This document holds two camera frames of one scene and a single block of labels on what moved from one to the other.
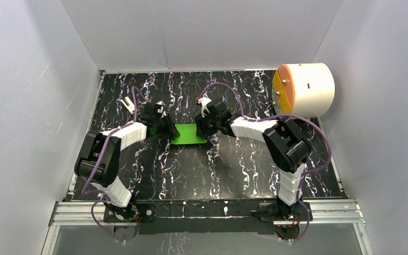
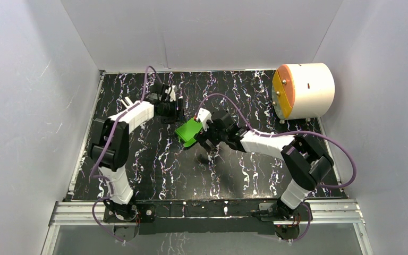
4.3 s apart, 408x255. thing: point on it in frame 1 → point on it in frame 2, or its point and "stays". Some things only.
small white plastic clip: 131,107 stays
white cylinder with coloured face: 306,90 stays
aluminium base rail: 325,213 stays
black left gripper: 168,125 → 175,109
